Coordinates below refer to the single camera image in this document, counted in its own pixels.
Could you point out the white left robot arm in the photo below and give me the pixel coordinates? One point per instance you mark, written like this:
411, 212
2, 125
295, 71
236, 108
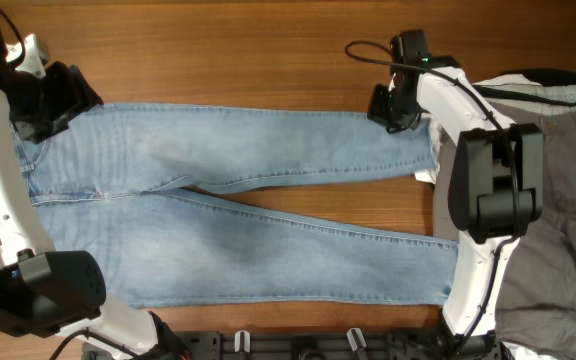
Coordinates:
43, 291

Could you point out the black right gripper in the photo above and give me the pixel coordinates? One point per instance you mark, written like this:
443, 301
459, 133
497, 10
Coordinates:
377, 111

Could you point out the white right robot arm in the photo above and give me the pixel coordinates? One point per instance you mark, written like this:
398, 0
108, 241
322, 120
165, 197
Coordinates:
495, 191

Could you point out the light blue denim jeans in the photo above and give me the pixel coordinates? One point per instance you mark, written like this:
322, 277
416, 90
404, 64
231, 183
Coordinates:
144, 189

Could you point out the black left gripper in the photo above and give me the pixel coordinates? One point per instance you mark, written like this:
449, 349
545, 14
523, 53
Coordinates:
76, 96

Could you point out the black base rail with clips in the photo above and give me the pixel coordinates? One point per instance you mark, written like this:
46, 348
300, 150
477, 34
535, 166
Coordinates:
400, 344

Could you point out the black and grey mesh garment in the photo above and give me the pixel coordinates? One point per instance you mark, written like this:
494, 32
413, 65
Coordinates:
543, 91

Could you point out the grey shorts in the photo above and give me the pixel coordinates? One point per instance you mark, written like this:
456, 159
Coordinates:
537, 301

